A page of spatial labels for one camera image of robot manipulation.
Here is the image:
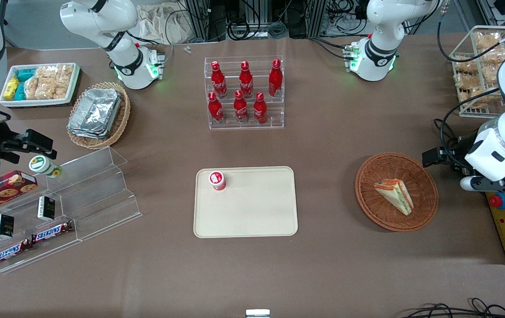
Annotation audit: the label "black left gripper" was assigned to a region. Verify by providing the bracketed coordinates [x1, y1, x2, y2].
[422, 132, 479, 172]

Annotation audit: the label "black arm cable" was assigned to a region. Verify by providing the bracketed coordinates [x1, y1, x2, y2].
[437, 7, 505, 63]

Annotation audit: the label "clear rice cracker bag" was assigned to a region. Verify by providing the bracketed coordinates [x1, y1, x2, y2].
[24, 75, 41, 100]
[36, 65, 60, 100]
[53, 64, 75, 100]

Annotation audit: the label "brown wicker basket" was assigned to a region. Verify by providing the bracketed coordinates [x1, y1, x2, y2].
[355, 152, 440, 232]

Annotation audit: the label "light wicker basket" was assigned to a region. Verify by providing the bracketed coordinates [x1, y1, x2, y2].
[66, 81, 131, 150]

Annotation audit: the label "beige plastic tray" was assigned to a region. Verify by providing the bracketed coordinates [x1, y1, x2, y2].
[193, 166, 299, 239]

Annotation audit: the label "clear acrylic bottle rack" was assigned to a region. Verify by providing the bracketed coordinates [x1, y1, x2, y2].
[203, 56, 285, 130]

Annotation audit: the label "clear acrylic stepped shelf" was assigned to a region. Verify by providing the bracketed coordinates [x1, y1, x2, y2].
[0, 146, 143, 275]

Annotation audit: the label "clear fried snack bag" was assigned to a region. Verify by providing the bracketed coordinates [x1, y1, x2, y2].
[455, 56, 479, 89]
[458, 85, 505, 109]
[475, 31, 501, 52]
[486, 46, 505, 68]

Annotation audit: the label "small black box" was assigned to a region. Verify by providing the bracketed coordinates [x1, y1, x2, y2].
[0, 213, 15, 240]
[37, 196, 56, 222]

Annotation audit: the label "triangular wrapped sandwich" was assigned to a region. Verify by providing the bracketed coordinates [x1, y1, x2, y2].
[374, 178, 415, 216]

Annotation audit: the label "white wire basket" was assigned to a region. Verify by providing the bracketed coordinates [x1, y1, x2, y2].
[450, 25, 505, 118]

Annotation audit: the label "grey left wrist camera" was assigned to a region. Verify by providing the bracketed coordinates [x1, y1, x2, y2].
[459, 175, 490, 192]

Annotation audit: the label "red tartan cookie box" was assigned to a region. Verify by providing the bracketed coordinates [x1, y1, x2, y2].
[0, 170, 38, 220]

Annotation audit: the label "black floor cables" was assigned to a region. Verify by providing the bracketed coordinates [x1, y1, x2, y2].
[400, 297, 505, 318]

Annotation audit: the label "stacked foil containers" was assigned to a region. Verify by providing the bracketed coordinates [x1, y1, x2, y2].
[67, 87, 122, 140]

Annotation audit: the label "red white yogurt cup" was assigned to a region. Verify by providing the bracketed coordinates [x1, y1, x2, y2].
[209, 170, 227, 191]

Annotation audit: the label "beige cloth bag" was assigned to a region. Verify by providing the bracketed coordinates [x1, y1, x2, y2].
[134, 2, 192, 45]

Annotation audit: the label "white plastic bin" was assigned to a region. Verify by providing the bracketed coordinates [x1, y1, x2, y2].
[0, 63, 81, 108]

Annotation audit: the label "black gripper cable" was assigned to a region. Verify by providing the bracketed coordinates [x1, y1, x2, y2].
[433, 87, 500, 173]

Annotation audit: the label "aluminium frame profile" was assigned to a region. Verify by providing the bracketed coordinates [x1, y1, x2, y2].
[185, 0, 212, 41]

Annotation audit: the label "yellow snack packet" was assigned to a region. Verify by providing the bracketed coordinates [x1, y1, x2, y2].
[3, 77, 20, 97]

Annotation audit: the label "green white sunflower cup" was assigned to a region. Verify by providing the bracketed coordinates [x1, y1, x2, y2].
[29, 155, 62, 178]

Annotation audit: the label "Snickers bar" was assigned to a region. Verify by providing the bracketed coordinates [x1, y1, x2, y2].
[0, 239, 33, 267]
[31, 220, 74, 245]

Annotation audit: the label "red cola bottle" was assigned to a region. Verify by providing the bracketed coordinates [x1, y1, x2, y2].
[253, 92, 268, 125]
[211, 61, 228, 99]
[208, 91, 224, 125]
[239, 61, 254, 98]
[268, 58, 283, 98]
[233, 90, 249, 124]

